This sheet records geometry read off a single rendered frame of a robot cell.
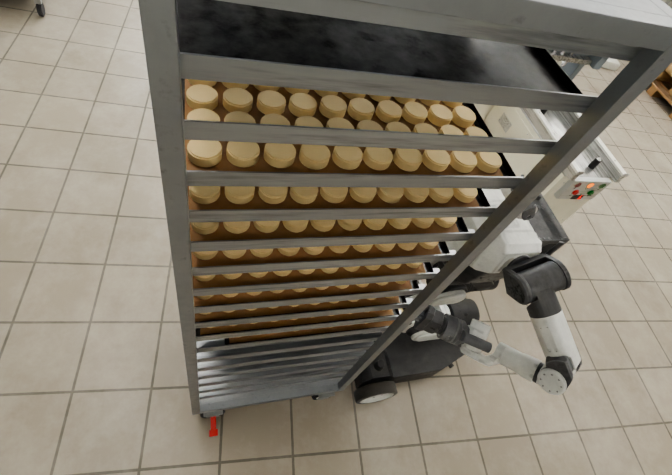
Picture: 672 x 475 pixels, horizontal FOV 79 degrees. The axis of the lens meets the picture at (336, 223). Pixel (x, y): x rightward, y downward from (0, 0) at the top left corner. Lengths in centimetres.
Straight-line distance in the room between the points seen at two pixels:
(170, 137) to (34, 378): 174
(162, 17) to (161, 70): 5
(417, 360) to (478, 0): 179
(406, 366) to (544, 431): 84
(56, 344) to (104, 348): 19
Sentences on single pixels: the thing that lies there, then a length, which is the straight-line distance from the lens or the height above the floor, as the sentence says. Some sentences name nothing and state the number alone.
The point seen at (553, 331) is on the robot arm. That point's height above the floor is 104.
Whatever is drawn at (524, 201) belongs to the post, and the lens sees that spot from 83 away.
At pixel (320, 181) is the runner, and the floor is 150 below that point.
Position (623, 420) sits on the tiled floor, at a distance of 293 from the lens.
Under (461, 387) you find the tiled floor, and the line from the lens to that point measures 235.
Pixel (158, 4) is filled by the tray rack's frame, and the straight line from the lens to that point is 42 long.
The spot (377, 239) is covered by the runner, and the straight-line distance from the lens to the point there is 83.
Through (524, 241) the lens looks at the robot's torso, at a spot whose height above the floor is 111.
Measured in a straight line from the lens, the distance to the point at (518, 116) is 255.
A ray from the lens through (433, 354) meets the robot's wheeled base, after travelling 213.
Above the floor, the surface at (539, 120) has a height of 88.
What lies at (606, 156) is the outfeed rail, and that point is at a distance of 253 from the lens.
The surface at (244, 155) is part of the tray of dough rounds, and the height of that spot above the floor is 151.
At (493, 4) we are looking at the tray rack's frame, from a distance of 49.
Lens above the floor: 196
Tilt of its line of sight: 51 degrees down
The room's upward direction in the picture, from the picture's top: 23 degrees clockwise
